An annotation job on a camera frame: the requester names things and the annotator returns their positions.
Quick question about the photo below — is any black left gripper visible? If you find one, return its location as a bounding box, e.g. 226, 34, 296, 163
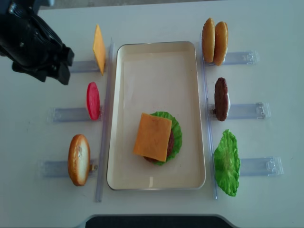
0, 0, 75, 86

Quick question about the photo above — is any orange cheese slice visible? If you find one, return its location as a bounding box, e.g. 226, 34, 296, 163
93, 24, 106, 75
133, 113, 172, 162

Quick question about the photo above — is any red tomato slice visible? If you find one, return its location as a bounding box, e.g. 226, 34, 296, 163
86, 82, 100, 120

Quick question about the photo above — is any sliced bread piece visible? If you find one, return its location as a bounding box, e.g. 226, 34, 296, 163
68, 134, 90, 186

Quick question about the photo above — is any green lettuce leaf on tray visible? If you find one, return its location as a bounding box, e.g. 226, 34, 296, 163
151, 111, 182, 166

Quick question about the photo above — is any brown meat patty on tray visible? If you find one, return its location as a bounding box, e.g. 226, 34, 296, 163
144, 131, 174, 165

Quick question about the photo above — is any brown meat patty standing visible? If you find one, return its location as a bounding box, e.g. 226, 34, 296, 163
214, 77, 229, 121

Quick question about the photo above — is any green lettuce leaf standing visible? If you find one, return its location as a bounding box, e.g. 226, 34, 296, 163
213, 129, 241, 197

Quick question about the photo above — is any cream rectangular tray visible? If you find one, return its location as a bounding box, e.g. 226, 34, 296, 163
107, 41, 206, 190

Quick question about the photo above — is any golden bun left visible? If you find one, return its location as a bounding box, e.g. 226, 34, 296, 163
202, 18, 215, 63

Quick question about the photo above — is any golden bun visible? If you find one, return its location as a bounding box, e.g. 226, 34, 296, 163
213, 21, 228, 66
202, 18, 215, 63

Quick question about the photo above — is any golden bun right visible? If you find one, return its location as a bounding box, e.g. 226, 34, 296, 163
213, 21, 228, 66

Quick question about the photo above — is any white pusher clip patty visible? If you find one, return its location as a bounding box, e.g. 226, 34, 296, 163
227, 93, 231, 118

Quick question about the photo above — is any dark chair edge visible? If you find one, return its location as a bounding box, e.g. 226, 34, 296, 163
85, 216, 231, 228

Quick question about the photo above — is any clear rail holder left frame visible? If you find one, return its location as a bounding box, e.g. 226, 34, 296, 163
38, 39, 115, 202

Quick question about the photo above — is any clear rail holder frame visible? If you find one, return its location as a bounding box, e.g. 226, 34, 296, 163
198, 34, 285, 200
38, 39, 115, 202

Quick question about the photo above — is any clear rail holder right frame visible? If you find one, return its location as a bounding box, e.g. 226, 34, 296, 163
198, 34, 285, 200

